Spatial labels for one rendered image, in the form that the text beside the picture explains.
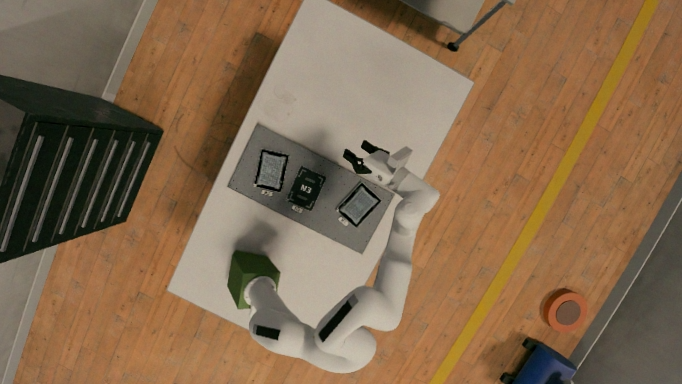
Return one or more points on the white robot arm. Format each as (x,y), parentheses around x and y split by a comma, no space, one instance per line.
(380,308)

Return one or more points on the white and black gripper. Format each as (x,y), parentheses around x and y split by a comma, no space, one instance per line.
(376,167)

